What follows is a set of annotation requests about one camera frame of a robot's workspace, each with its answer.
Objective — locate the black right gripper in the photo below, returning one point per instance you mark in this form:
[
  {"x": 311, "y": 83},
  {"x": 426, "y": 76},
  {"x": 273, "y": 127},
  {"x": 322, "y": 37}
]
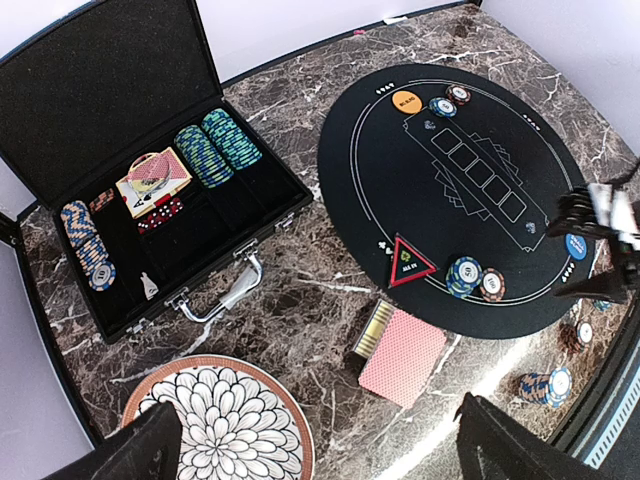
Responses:
[{"x": 601, "y": 211}]

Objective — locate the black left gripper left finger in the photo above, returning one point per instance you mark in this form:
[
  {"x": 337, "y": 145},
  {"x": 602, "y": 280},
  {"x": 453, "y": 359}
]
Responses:
[{"x": 148, "y": 448}]

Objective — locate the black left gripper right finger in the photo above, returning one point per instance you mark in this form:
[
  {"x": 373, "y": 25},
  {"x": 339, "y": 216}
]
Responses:
[{"x": 491, "y": 444}]

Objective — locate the teal blue chip stack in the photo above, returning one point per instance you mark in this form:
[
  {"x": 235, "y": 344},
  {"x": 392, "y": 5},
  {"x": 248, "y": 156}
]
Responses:
[{"x": 602, "y": 305}]

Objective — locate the blue white chip stack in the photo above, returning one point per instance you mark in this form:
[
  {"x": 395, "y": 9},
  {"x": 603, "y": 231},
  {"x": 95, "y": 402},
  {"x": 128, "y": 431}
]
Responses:
[{"x": 550, "y": 389}]

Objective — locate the brown white chip stack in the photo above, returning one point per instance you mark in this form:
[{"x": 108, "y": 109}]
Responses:
[{"x": 576, "y": 338}]

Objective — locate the orange chip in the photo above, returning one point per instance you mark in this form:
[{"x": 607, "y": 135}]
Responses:
[{"x": 492, "y": 286}]

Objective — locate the red chip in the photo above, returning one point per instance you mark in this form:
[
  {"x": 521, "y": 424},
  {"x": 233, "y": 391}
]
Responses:
[{"x": 458, "y": 95}]

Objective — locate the blue small blind button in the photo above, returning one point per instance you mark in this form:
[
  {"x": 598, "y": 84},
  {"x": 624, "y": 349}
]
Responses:
[{"x": 576, "y": 246}]

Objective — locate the floral ceramic plate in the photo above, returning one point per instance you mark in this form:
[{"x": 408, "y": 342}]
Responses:
[{"x": 238, "y": 421}]

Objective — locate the red playing card deck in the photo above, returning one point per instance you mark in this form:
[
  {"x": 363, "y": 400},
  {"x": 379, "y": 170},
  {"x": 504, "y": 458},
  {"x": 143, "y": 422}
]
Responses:
[{"x": 401, "y": 352}]

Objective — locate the small silver case keys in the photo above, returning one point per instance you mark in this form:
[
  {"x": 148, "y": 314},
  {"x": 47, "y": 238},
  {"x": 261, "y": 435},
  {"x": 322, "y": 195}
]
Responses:
[{"x": 149, "y": 286}]

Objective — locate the round black poker mat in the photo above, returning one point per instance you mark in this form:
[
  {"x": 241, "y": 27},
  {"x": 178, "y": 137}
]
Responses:
[{"x": 483, "y": 183}]

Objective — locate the blue tan chip row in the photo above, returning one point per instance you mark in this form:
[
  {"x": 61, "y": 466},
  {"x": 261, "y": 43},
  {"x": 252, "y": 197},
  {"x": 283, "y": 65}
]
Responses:
[{"x": 88, "y": 246}]

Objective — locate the red triangular all-in button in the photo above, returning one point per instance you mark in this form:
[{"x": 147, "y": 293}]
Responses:
[{"x": 408, "y": 263}]

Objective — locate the orange big blind button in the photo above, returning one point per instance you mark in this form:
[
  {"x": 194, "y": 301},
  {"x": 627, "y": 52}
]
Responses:
[{"x": 407, "y": 102}]

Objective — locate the red dice set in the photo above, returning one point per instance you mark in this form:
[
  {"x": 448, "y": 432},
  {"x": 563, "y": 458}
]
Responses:
[{"x": 160, "y": 215}]

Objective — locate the small brown chip row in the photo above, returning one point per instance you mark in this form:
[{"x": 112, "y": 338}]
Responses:
[{"x": 102, "y": 200}]

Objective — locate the boxed card deck in case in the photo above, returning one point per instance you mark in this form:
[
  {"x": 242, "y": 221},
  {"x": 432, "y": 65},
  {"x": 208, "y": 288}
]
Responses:
[{"x": 139, "y": 204}]

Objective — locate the clear round dealer button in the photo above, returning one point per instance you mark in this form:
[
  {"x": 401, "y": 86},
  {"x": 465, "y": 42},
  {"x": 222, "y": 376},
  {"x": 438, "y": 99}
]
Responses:
[{"x": 149, "y": 173}]

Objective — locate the teal chip row left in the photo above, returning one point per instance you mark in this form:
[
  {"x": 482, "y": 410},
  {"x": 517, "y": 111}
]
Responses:
[{"x": 203, "y": 157}]

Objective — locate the teal chip row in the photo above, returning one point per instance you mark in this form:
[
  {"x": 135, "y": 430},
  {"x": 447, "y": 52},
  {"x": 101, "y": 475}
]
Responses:
[
  {"x": 230, "y": 140},
  {"x": 203, "y": 157}
]

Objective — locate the teal chip row right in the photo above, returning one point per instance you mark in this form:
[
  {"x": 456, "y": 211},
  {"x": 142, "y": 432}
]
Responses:
[{"x": 230, "y": 140}]

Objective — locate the black poker chip case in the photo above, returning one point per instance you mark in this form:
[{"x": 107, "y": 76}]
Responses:
[{"x": 84, "y": 98}]

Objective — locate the white cable duct strip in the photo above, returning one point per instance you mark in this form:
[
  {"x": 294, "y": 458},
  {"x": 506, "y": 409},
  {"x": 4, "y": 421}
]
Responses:
[{"x": 614, "y": 446}]

